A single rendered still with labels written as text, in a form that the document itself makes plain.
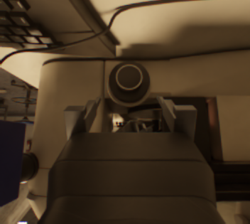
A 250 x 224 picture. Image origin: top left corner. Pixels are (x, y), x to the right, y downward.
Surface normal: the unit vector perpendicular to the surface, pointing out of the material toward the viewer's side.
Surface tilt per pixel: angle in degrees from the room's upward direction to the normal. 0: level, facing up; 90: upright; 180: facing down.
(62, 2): 4
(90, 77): 90
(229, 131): 90
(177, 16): 0
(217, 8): 0
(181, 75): 90
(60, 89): 90
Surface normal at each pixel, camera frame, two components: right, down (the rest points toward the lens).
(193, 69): -0.34, -0.21
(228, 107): -0.02, -0.22
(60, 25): -0.07, 0.98
